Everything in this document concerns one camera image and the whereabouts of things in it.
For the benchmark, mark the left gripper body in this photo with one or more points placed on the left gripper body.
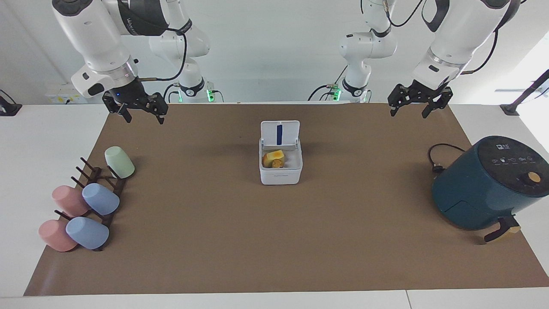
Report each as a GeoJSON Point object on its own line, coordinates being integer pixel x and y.
{"type": "Point", "coordinates": [424, 92]}

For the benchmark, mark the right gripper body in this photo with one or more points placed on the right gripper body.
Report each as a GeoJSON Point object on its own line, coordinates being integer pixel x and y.
{"type": "Point", "coordinates": [130, 93]}

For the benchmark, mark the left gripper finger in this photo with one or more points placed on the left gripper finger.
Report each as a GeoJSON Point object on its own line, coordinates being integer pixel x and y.
{"type": "Point", "coordinates": [399, 95]}
{"type": "Point", "coordinates": [444, 98]}

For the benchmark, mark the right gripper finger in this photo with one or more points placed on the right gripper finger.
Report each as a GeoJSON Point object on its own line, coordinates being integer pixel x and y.
{"type": "Point", "coordinates": [159, 106]}
{"type": "Point", "coordinates": [116, 103]}

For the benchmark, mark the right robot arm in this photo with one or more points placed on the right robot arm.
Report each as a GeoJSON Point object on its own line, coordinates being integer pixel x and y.
{"type": "Point", "coordinates": [94, 38]}

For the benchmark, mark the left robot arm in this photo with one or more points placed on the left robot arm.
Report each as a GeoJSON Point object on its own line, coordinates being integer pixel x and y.
{"type": "Point", "coordinates": [454, 34]}

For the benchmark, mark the white lidded trash can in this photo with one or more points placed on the white lidded trash can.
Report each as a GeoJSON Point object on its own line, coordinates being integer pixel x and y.
{"type": "Point", "coordinates": [281, 176]}

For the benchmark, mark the white power strip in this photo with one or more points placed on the white power strip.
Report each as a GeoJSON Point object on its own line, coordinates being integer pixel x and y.
{"type": "Point", "coordinates": [60, 95]}

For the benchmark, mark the green plastic cup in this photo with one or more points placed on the green plastic cup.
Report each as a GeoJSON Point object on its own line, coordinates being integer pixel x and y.
{"type": "Point", "coordinates": [120, 162]}

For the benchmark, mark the black stand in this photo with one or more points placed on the black stand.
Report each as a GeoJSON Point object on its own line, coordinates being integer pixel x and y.
{"type": "Point", "coordinates": [9, 109]}
{"type": "Point", "coordinates": [525, 92]}

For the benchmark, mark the brown wooden cup rack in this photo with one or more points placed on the brown wooden cup rack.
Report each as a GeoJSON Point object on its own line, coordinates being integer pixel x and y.
{"type": "Point", "coordinates": [121, 185]}

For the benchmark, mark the blue plastic cup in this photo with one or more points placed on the blue plastic cup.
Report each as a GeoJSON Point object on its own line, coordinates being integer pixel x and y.
{"type": "Point", "coordinates": [101, 199]}
{"type": "Point", "coordinates": [87, 233]}

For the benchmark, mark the teal air fryer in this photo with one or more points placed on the teal air fryer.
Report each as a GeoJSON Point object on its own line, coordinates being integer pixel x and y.
{"type": "Point", "coordinates": [484, 189]}

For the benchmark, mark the pink plastic cup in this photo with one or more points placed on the pink plastic cup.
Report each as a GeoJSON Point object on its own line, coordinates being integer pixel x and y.
{"type": "Point", "coordinates": [68, 201]}
{"type": "Point", "coordinates": [55, 236]}

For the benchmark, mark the yellow food scrap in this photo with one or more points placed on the yellow food scrap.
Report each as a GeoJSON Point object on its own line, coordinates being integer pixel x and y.
{"type": "Point", "coordinates": [273, 158]}

